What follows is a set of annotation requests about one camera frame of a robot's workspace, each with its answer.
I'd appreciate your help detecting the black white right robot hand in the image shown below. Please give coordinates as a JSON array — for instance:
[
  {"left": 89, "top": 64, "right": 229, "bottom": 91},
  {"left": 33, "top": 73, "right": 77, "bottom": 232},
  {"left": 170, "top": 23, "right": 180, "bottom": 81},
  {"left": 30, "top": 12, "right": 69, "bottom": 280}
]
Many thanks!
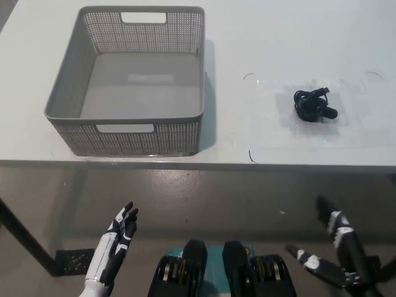
[{"left": 286, "top": 196, "right": 382, "bottom": 289}]

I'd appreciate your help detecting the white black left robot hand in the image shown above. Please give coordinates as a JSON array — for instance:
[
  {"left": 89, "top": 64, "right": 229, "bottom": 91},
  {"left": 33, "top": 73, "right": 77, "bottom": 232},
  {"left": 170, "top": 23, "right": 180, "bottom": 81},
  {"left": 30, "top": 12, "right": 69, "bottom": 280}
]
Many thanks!
[{"left": 85, "top": 202, "right": 139, "bottom": 287}]

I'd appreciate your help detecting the black table foot plate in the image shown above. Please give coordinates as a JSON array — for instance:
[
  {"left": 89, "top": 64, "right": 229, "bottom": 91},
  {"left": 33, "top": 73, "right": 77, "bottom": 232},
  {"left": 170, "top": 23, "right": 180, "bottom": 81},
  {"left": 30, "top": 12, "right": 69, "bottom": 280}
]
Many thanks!
[{"left": 55, "top": 249, "right": 95, "bottom": 276}]

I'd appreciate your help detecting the black ribbed robot body block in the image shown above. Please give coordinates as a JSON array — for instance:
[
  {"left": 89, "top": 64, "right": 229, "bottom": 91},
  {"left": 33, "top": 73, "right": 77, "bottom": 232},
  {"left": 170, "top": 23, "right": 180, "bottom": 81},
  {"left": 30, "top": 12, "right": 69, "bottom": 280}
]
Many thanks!
[
  {"left": 147, "top": 239, "right": 209, "bottom": 297},
  {"left": 222, "top": 241, "right": 296, "bottom": 297}
]

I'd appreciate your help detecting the black metal table leg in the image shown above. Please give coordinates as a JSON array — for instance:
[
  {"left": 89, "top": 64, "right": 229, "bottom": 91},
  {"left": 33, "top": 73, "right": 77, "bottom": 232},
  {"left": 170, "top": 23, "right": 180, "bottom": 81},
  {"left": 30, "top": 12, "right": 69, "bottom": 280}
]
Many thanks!
[{"left": 0, "top": 197, "right": 64, "bottom": 277}]

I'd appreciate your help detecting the clear plastic sheet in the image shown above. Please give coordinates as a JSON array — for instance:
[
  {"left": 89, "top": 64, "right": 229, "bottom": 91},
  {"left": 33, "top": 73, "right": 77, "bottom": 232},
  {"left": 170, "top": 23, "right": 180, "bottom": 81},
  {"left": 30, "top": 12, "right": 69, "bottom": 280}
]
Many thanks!
[{"left": 256, "top": 79, "right": 352, "bottom": 146}]

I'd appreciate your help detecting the grey perforated plastic basket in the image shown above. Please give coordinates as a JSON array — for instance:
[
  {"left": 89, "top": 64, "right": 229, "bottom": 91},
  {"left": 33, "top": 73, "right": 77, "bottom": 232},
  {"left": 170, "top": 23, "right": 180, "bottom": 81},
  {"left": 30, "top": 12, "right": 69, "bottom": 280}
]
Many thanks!
[{"left": 44, "top": 6, "right": 207, "bottom": 157}]

